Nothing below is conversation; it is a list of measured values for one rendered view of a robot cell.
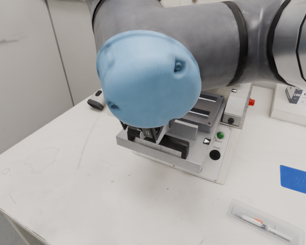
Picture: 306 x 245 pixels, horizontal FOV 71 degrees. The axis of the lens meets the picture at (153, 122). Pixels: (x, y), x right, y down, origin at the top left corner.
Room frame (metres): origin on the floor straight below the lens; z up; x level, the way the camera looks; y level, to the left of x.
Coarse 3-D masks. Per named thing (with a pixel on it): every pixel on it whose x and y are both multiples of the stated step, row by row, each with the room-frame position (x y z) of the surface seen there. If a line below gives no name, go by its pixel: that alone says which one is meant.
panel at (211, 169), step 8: (224, 128) 0.51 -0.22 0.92; (232, 128) 0.50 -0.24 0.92; (216, 136) 0.50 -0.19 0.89; (224, 136) 0.49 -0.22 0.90; (216, 144) 0.49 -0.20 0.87; (224, 144) 0.48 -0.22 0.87; (136, 152) 0.56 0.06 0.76; (208, 152) 0.48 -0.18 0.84; (224, 152) 0.47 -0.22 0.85; (160, 160) 0.52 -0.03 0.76; (208, 160) 0.47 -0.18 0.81; (216, 160) 0.46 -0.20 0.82; (208, 168) 0.46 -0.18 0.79; (216, 168) 0.45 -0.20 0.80; (200, 176) 0.45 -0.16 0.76; (208, 176) 0.45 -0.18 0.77; (216, 176) 0.44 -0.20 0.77
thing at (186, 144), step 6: (132, 132) 0.39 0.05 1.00; (138, 132) 0.38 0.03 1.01; (132, 138) 0.39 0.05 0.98; (144, 138) 0.37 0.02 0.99; (150, 138) 0.36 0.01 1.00; (162, 138) 0.35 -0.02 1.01; (168, 138) 0.35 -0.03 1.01; (174, 138) 0.35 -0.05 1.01; (162, 144) 0.35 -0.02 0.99; (168, 144) 0.35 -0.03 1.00; (174, 144) 0.34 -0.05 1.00; (180, 144) 0.34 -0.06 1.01; (186, 144) 0.33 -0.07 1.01; (180, 150) 0.33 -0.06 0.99; (186, 150) 0.33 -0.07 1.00; (186, 156) 0.33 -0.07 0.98
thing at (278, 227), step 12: (240, 204) 0.34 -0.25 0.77; (240, 216) 0.31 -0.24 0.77; (252, 216) 0.31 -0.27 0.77; (264, 216) 0.31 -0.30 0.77; (264, 228) 0.27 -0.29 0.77; (276, 228) 0.27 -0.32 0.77; (288, 228) 0.27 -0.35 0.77; (300, 228) 0.27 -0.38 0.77; (288, 240) 0.25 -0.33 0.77; (300, 240) 0.25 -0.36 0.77
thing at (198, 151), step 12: (216, 120) 0.47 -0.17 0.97; (120, 132) 0.42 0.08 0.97; (168, 132) 0.42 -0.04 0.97; (180, 132) 0.41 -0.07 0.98; (192, 132) 0.39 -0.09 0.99; (204, 132) 0.42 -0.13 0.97; (120, 144) 0.40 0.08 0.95; (132, 144) 0.39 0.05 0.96; (144, 144) 0.38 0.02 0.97; (156, 144) 0.38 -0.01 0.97; (192, 144) 0.38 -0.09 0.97; (204, 144) 0.38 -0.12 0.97; (156, 156) 0.36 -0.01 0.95; (168, 156) 0.34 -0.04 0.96; (180, 156) 0.34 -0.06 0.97; (192, 156) 0.34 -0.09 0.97; (204, 156) 0.34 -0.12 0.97; (192, 168) 0.32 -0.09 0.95
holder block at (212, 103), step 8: (200, 96) 0.58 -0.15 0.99; (208, 96) 0.57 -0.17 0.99; (216, 96) 0.56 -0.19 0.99; (200, 104) 0.52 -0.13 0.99; (208, 104) 0.52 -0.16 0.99; (216, 104) 0.52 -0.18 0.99; (192, 112) 0.50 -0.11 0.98; (200, 112) 0.49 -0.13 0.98; (208, 112) 0.48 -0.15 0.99; (216, 112) 0.47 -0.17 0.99; (184, 120) 0.45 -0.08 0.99; (192, 120) 0.44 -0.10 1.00; (200, 120) 0.44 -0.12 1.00; (208, 120) 0.44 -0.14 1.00; (200, 128) 0.43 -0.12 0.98; (208, 128) 0.42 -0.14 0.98
